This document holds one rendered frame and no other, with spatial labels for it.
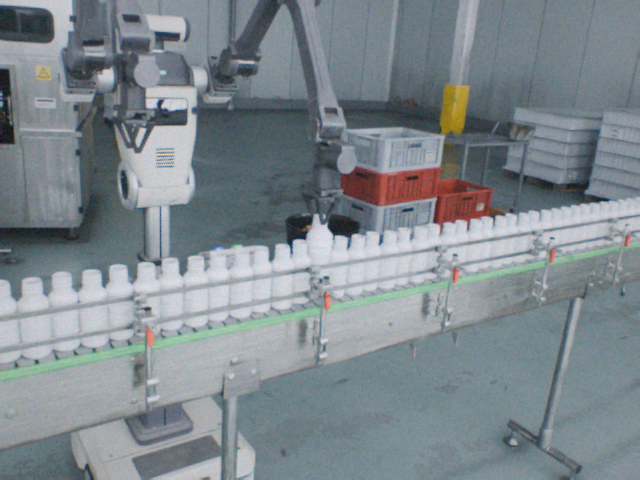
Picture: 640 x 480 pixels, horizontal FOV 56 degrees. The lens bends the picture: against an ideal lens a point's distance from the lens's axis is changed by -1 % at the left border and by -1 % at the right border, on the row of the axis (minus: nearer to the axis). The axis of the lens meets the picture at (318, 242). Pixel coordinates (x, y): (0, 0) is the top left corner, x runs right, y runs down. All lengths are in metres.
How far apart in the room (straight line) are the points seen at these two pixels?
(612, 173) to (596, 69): 5.17
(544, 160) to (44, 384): 8.00
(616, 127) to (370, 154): 4.65
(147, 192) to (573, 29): 12.06
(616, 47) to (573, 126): 4.50
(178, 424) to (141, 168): 0.96
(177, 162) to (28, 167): 3.21
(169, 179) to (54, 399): 0.84
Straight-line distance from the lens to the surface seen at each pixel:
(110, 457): 2.31
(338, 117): 1.53
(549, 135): 8.81
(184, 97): 1.95
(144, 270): 1.38
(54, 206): 5.16
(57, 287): 1.36
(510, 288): 2.14
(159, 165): 1.96
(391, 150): 3.97
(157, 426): 2.36
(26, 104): 5.03
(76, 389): 1.42
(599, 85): 13.05
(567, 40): 13.54
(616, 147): 8.17
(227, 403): 1.64
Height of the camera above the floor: 1.66
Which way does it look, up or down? 18 degrees down
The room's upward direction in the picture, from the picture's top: 5 degrees clockwise
